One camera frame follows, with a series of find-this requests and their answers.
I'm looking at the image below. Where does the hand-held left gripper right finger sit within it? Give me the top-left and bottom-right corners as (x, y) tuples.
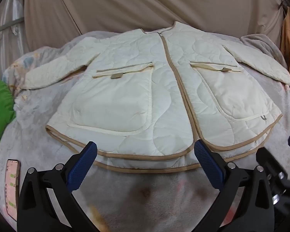
(194, 140), (275, 232)

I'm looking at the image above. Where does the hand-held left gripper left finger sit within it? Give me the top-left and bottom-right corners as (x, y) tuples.
(17, 141), (98, 232)

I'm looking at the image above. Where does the cream quilted jacket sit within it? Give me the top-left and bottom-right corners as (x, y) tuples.
(19, 21), (290, 174)

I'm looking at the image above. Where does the grey floral blanket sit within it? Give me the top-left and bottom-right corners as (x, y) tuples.
(0, 30), (290, 232)

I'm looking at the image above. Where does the smartphone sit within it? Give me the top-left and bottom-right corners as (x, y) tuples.
(5, 159), (21, 217)

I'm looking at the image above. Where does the green cloth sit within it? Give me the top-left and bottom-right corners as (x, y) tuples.
(0, 78), (16, 155)

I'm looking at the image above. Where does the grey fleece cloth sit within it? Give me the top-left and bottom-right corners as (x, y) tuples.
(240, 32), (289, 69)

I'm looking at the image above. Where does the orange hanging garment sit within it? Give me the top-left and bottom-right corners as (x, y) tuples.
(280, 6), (290, 75)

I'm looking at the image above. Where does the white sheer curtain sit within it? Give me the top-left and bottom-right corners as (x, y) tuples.
(0, 0), (30, 78)

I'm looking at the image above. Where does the beige backdrop sheet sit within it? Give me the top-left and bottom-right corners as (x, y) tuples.
(24, 0), (288, 52)

